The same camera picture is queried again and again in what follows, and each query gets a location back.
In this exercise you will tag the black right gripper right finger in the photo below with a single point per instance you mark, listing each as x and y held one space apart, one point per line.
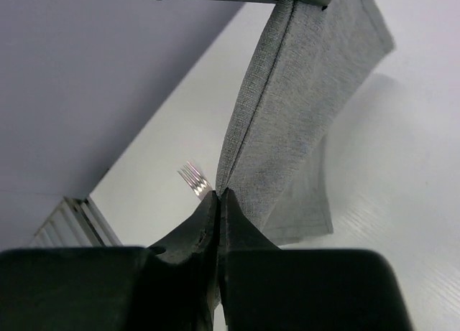
266 288

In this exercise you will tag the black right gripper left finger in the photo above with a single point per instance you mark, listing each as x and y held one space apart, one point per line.
169 285

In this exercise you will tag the grey cloth napkin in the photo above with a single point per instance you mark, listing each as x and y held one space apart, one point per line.
307 65

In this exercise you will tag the black handled fork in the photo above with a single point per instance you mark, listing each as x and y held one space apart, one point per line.
195 179

